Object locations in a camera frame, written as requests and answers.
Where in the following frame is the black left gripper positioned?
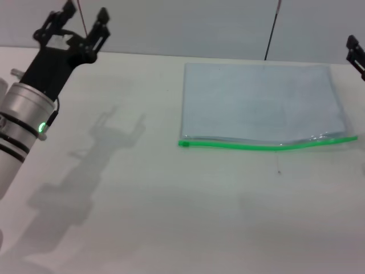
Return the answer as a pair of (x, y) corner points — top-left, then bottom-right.
(19, 0), (112, 101)

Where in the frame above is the clear document bag green zipper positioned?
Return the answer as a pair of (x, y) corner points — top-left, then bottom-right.
(178, 62), (359, 154)

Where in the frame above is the thin dark cable red tip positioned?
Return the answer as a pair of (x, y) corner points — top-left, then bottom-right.
(263, 0), (283, 61)

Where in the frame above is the short black wrist cable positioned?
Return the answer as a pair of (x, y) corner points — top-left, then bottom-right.
(42, 96), (60, 135)

